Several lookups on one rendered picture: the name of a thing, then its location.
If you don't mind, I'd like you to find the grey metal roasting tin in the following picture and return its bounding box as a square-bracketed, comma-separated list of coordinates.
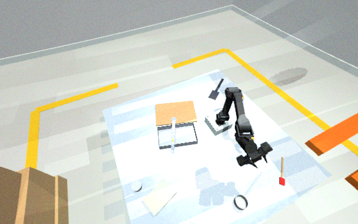
[157, 122, 198, 149]

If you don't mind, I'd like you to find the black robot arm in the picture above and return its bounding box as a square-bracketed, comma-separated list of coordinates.
[215, 87, 264, 163]

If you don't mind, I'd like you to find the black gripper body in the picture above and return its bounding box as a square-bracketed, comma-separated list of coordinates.
[236, 142, 273, 167]

